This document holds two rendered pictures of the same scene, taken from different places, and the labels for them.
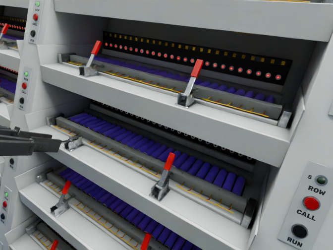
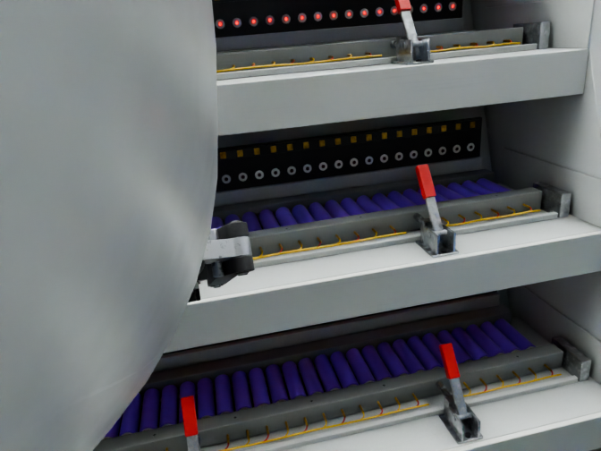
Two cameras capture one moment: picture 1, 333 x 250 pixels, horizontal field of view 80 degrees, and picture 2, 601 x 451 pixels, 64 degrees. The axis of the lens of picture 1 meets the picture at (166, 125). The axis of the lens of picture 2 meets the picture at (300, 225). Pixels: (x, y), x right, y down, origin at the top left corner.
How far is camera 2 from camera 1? 0.40 m
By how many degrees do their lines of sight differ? 35
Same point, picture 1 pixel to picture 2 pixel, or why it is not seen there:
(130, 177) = (367, 260)
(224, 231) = (561, 230)
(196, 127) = (461, 88)
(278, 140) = (575, 52)
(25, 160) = not seen: outside the picture
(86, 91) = not seen: hidden behind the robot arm
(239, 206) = (533, 200)
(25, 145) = not seen: hidden behind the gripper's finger
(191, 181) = (453, 208)
